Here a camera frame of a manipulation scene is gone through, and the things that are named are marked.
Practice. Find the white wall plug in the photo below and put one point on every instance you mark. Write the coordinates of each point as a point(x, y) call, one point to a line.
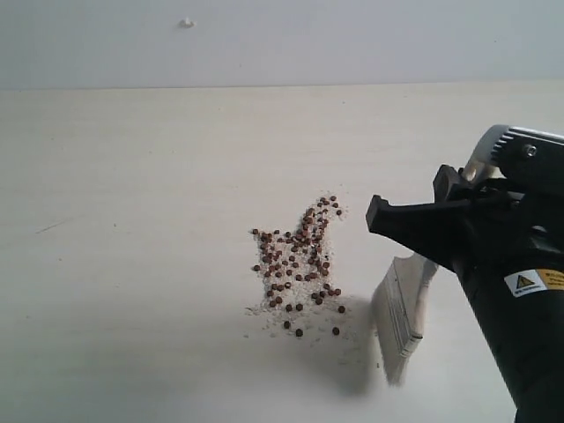
point(187, 23)

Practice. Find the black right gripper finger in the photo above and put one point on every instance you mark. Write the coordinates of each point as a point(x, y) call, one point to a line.
point(437, 231)

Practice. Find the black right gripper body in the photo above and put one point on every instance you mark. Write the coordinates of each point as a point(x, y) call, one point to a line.
point(500, 225)

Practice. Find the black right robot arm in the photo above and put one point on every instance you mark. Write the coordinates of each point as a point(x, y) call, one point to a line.
point(521, 318)

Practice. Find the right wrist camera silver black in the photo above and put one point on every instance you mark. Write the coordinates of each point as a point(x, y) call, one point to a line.
point(533, 158)

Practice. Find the scattered brown pellets and rice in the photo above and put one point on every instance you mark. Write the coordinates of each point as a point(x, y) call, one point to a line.
point(300, 295)

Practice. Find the white paint brush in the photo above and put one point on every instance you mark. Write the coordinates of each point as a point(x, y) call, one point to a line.
point(399, 302)

